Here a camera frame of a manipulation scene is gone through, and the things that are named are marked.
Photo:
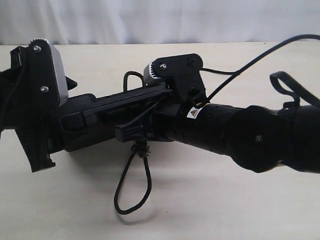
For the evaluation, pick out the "white backdrop curtain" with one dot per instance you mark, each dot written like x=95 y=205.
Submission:
x=156 y=21

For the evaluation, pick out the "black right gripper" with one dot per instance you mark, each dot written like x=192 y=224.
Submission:
x=165 y=119

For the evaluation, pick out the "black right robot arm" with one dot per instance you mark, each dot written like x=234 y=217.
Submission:
x=256 y=138

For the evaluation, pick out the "black plastic tool case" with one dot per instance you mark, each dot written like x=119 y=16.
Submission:
x=86 y=120

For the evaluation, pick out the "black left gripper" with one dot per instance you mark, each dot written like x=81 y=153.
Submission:
x=20 y=112

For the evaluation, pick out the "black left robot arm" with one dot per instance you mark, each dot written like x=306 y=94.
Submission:
x=31 y=90

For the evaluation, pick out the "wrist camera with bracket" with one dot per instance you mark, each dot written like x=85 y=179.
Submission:
x=47 y=76
x=180 y=74

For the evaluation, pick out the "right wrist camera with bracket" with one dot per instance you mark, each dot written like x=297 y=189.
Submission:
x=180 y=74

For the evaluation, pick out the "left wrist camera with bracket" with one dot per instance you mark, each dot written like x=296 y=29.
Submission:
x=47 y=76

